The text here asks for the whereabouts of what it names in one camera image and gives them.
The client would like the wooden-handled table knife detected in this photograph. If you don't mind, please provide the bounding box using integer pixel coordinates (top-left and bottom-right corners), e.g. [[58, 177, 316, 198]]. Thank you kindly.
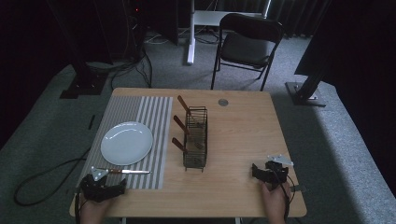
[[96, 167, 152, 175]]

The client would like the person's left hand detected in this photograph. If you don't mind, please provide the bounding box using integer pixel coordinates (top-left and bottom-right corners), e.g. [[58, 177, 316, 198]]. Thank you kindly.
[[78, 195, 116, 224]]

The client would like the black folding chair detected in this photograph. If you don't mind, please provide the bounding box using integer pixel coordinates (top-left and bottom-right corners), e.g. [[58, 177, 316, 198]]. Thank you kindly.
[[210, 12, 285, 92]]

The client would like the black stand with metal base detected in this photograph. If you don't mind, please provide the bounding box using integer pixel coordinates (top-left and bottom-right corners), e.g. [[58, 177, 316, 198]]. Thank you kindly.
[[285, 70, 328, 108]]

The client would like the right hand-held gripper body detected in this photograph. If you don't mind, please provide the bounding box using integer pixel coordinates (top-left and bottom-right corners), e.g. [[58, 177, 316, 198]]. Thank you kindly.
[[262, 154, 294, 191]]

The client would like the wooden-handled cutlery piece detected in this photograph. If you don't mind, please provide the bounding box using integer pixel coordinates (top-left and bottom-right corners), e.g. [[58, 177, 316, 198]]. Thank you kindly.
[[177, 94, 202, 127], [173, 114, 204, 148], [171, 136, 202, 164]]

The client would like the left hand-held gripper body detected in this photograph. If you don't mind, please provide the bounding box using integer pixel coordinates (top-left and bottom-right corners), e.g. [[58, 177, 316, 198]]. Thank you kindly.
[[79, 166, 110, 203]]

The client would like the white desk frame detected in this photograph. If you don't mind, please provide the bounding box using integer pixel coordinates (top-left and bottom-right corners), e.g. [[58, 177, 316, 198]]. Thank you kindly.
[[185, 0, 273, 66]]

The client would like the black wire cutlery basket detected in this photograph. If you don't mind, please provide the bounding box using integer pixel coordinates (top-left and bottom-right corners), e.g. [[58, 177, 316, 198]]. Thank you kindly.
[[182, 105, 209, 173]]

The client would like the grey striped placemat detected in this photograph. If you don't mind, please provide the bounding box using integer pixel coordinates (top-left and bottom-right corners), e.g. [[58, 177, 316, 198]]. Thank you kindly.
[[76, 95, 174, 190]]

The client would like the bundle of floor cables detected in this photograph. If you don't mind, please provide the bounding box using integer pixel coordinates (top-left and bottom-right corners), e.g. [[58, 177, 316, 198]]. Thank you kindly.
[[109, 46, 154, 91]]

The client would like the black floor cable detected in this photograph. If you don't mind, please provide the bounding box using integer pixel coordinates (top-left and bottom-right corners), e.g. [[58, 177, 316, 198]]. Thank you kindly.
[[13, 147, 92, 207]]

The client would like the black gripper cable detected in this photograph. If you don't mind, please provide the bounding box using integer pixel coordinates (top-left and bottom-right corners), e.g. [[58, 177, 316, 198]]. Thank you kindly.
[[270, 163, 297, 224]]

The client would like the person's right hand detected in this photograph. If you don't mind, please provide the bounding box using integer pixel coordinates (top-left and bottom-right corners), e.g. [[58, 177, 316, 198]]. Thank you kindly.
[[261, 181, 292, 224]]

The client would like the white round plate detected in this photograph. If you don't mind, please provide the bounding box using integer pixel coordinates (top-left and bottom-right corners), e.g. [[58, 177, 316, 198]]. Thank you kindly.
[[100, 120, 154, 166]]

